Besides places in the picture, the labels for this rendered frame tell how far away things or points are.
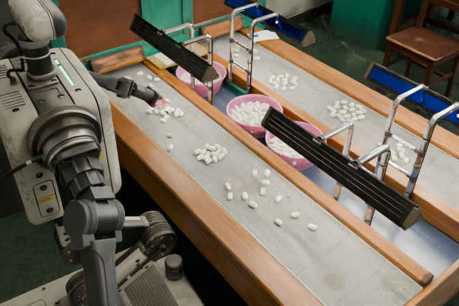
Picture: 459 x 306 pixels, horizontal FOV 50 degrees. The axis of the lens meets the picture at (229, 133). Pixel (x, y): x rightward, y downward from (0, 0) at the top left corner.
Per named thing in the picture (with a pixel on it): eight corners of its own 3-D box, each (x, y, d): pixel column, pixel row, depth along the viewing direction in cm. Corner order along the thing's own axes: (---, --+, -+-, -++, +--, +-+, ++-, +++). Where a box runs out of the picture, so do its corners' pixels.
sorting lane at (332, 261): (360, 345, 144) (362, 341, 143) (91, 83, 257) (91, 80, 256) (421, 292, 159) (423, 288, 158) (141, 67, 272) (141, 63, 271)
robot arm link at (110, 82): (20, 72, 187) (27, 44, 186) (18, 70, 192) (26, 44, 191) (127, 101, 207) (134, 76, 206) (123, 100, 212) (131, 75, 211)
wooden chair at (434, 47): (372, 89, 395) (397, -22, 341) (405, 74, 416) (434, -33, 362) (418, 115, 367) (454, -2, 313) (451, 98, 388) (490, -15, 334)
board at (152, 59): (160, 70, 261) (160, 68, 260) (145, 59, 270) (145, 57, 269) (210, 53, 277) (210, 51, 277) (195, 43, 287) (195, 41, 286)
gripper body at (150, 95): (150, 86, 224) (138, 80, 218) (162, 96, 217) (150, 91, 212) (143, 98, 225) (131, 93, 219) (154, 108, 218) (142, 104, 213)
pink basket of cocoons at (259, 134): (265, 149, 224) (266, 132, 218) (215, 130, 234) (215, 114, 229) (290, 120, 242) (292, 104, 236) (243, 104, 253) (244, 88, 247)
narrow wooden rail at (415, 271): (416, 304, 163) (425, 283, 156) (143, 77, 276) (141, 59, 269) (426, 295, 166) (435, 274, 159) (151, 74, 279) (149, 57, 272)
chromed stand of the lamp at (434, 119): (406, 214, 193) (436, 121, 166) (365, 186, 206) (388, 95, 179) (434, 193, 203) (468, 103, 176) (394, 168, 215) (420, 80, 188)
